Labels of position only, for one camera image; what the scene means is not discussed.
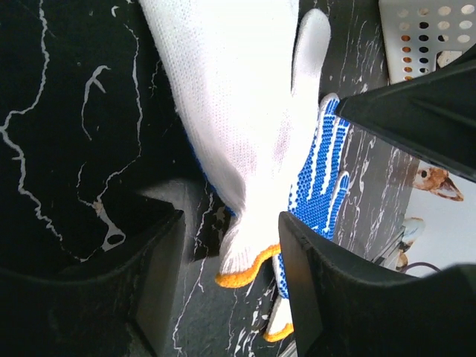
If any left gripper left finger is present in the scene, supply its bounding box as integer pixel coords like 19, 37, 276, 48
1, 210, 184, 356

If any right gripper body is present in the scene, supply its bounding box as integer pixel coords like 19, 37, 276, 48
335, 55, 475, 181

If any white plastic storage basket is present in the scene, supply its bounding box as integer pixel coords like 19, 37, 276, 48
379, 0, 475, 84

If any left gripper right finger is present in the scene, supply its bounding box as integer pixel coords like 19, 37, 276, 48
278, 212, 475, 356

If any blue dotted glove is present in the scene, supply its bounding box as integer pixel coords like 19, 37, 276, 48
264, 93, 350, 342
141, 1, 331, 289

